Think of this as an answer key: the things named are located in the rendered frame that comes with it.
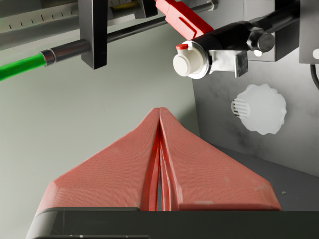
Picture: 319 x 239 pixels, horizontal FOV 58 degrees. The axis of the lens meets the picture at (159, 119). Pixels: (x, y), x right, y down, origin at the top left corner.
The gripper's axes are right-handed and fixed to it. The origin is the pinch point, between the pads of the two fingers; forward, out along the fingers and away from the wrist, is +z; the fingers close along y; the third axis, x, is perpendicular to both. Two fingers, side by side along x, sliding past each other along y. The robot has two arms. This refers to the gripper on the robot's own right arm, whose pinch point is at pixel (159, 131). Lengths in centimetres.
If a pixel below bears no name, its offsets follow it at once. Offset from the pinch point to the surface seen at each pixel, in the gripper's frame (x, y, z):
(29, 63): 5.8, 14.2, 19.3
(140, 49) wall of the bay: 12.7, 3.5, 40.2
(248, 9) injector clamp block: 1.1, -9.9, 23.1
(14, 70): 6.0, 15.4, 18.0
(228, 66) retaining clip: 0.6, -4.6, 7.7
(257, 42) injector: 0.1, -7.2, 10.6
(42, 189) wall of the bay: 27.4, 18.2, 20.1
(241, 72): 0.4, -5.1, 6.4
